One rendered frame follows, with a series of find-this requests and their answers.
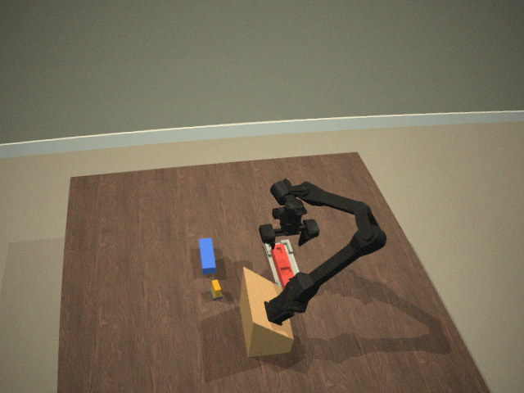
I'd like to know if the red long block with rectangular slots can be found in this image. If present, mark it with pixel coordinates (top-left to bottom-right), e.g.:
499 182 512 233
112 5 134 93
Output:
271 244 295 290

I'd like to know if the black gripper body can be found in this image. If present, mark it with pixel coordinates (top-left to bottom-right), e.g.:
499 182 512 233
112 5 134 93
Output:
259 211 320 244

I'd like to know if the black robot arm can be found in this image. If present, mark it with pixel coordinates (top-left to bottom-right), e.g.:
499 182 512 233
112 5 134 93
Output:
264 178 386 326

